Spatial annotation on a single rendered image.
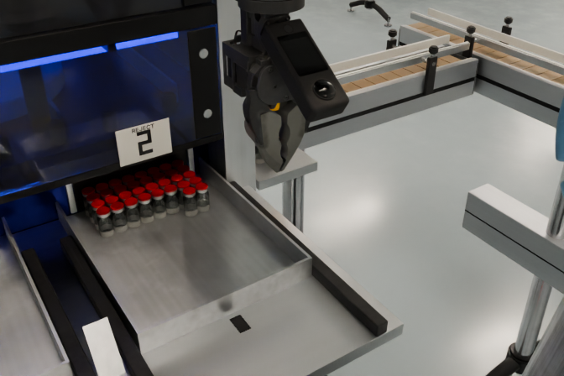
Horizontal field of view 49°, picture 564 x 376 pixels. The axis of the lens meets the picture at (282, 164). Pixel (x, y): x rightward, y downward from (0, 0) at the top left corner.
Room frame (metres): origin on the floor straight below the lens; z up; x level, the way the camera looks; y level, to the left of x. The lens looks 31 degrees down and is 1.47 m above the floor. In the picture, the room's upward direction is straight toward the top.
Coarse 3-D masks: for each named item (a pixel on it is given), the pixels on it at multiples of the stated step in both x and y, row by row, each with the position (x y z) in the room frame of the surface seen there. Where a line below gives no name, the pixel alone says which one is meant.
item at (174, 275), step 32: (224, 192) 0.89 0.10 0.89; (64, 224) 0.79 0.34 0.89; (160, 224) 0.81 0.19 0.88; (192, 224) 0.81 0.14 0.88; (224, 224) 0.81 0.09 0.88; (256, 224) 0.80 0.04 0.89; (96, 256) 0.73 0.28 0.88; (128, 256) 0.73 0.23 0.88; (160, 256) 0.73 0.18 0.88; (192, 256) 0.73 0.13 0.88; (224, 256) 0.73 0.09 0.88; (256, 256) 0.73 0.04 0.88; (288, 256) 0.73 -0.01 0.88; (128, 288) 0.66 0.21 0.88; (160, 288) 0.66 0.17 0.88; (192, 288) 0.66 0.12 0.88; (224, 288) 0.66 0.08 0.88; (256, 288) 0.63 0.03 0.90; (128, 320) 0.56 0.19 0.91; (160, 320) 0.60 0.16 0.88; (192, 320) 0.58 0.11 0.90
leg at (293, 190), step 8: (304, 176) 1.18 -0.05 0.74; (288, 184) 1.16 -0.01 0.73; (296, 184) 1.16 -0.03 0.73; (304, 184) 1.18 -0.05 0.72; (288, 192) 1.16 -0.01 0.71; (296, 192) 1.16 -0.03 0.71; (288, 200) 1.16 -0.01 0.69; (296, 200) 1.16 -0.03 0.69; (288, 208) 1.16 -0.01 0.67; (296, 208) 1.16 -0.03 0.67; (288, 216) 1.16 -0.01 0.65; (296, 216) 1.16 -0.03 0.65; (296, 224) 1.16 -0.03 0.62
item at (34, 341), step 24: (0, 240) 0.77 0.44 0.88; (0, 264) 0.71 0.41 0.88; (24, 264) 0.67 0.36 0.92; (0, 288) 0.66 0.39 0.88; (24, 288) 0.66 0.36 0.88; (0, 312) 0.61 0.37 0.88; (24, 312) 0.61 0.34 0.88; (0, 336) 0.57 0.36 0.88; (24, 336) 0.57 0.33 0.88; (48, 336) 0.57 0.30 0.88; (0, 360) 0.53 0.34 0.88; (24, 360) 0.53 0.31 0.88; (48, 360) 0.53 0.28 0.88
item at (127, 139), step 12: (168, 120) 0.85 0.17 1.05; (120, 132) 0.81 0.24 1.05; (132, 132) 0.82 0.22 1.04; (156, 132) 0.84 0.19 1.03; (168, 132) 0.85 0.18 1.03; (120, 144) 0.81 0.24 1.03; (132, 144) 0.82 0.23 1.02; (144, 144) 0.83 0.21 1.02; (156, 144) 0.84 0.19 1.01; (168, 144) 0.85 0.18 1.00; (120, 156) 0.81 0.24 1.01; (132, 156) 0.82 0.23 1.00; (144, 156) 0.83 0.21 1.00; (156, 156) 0.84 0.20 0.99
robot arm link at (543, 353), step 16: (560, 112) 0.23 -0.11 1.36; (560, 128) 0.22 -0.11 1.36; (560, 144) 0.22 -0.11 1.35; (560, 160) 0.22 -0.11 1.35; (560, 304) 0.25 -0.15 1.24; (560, 320) 0.24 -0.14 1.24; (544, 336) 0.25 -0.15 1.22; (560, 336) 0.23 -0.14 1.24; (544, 352) 0.24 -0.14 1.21; (560, 352) 0.22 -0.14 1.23; (528, 368) 0.25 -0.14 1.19; (544, 368) 0.23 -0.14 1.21; (560, 368) 0.22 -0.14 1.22
